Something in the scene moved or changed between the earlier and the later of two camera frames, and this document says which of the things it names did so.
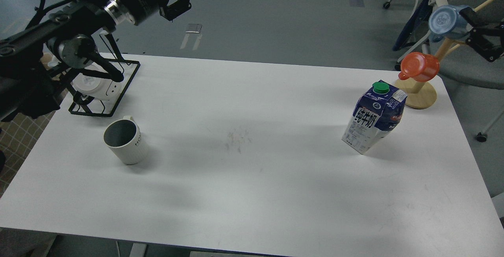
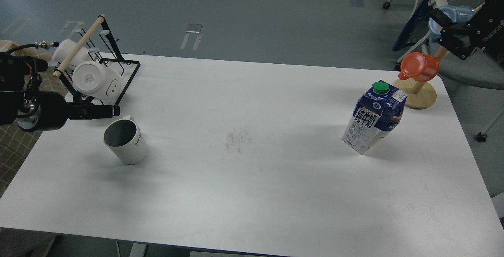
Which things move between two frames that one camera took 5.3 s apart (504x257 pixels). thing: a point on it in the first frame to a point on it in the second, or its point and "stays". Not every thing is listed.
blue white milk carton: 377,115 stays
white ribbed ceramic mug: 124,137 stays
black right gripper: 486,38 to 484,31
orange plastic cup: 419,67 stays
